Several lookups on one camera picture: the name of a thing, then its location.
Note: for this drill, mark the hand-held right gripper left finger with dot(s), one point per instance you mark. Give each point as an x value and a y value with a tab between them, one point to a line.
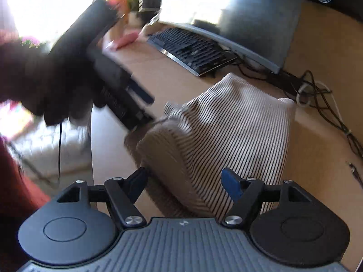
137	182

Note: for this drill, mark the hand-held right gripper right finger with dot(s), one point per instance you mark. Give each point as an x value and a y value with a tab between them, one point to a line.
231	185

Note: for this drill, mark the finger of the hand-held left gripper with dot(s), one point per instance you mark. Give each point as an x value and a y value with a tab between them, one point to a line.
141	92

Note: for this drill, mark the beige striped pants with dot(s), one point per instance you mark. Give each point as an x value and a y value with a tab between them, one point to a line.
227	124

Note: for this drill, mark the person's left hand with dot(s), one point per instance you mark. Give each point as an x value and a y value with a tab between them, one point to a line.
56	85

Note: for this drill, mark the small pale pink object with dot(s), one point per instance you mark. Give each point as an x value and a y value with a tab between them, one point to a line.
126	40

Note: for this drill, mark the black mechanical keyboard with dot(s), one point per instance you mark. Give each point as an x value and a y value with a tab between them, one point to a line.
192	49

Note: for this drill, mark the small black box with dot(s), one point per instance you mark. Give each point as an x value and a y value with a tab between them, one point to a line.
150	0

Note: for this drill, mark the white textured rug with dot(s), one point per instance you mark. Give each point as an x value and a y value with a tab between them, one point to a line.
42	147

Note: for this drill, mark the person's red clothing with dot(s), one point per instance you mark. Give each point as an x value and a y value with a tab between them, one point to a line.
17	192

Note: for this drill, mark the black curved computer monitor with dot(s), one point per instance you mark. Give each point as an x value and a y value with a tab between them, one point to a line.
255	19

